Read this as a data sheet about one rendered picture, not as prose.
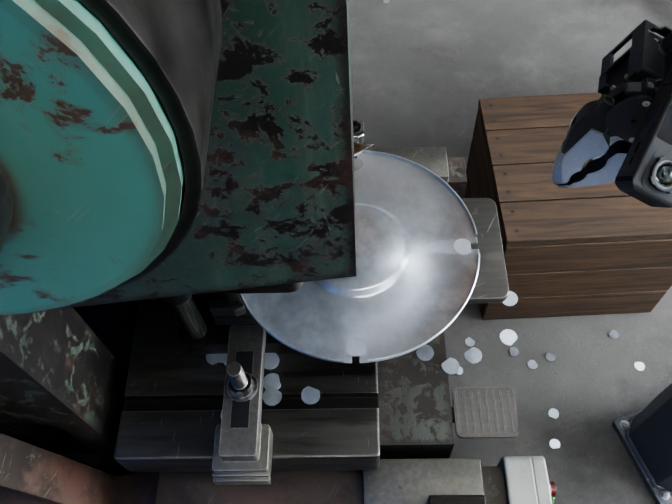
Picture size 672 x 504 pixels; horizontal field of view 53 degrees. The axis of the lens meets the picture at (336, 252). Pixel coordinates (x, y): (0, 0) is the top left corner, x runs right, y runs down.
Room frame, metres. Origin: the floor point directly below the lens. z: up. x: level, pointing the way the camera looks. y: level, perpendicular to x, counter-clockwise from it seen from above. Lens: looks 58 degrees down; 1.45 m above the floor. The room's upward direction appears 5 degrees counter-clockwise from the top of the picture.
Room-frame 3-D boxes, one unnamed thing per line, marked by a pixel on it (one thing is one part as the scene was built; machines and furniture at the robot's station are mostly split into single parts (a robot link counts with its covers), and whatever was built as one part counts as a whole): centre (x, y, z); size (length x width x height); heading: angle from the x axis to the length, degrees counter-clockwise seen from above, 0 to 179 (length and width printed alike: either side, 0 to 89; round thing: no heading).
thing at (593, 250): (0.85, -0.54, 0.18); 0.40 x 0.38 x 0.35; 88
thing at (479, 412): (0.42, -0.03, 0.14); 0.59 x 0.10 x 0.05; 86
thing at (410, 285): (0.41, -0.02, 0.78); 0.29 x 0.29 x 0.01
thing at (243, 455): (0.26, 0.12, 0.76); 0.17 x 0.06 x 0.10; 176
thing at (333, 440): (0.42, 0.10, 0.68); 0.45 x 0.30 x 0.06; 176
